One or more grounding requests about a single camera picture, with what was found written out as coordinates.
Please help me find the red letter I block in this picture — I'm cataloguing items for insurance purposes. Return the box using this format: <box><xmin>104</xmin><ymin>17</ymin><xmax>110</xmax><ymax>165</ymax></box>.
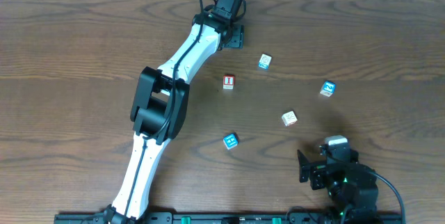
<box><xmin>222</xmin><ymin>75</ymin><xmax>235</xmax><ymax>90</ymax></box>

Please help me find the blue number 2 block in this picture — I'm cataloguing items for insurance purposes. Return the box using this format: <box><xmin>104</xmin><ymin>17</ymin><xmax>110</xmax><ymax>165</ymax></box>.
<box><xmin>320</xmin><ymin>81</ymin><xmax>336</xmax><ymax>97</ymax></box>

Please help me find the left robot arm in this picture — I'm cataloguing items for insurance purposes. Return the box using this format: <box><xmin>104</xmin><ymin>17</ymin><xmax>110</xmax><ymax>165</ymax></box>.
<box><xmin>103</xmin><ymin>6</ymin><xmax>243</xmax><ymax>223</ymax></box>

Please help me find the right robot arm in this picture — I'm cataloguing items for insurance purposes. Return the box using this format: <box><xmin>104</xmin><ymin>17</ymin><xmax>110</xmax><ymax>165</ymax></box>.
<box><xmin>298</xmin><ymin>145</ymin><xmax>378</xmax><ymax>223</ymax></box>

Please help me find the white blue-sided block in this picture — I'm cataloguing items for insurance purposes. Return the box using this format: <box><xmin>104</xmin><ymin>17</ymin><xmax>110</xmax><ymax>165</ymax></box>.
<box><xmin>258</xmin><ymin>54</ymin><xmax>272</xmax><ymax>70</ymax></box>

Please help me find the white M letter block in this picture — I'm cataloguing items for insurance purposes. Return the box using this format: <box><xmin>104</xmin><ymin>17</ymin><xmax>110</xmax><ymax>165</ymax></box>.
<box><xmin>282</xmin><ymin>111</ymin><xmax>298</xmax><ymax>127</ymax></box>

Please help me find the blue top block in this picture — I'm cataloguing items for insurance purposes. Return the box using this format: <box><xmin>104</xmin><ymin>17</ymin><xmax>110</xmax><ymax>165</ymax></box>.
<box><xmin>223</xmin><ymin>133</ymin><xmax>238</xmax><ymax>150</ymax></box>

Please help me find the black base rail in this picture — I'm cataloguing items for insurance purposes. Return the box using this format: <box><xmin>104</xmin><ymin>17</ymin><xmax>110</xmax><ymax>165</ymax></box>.
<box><xmin>54</xmin><ymin>211</ymin><xmax>402</xmax><ymax>224</ymax></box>

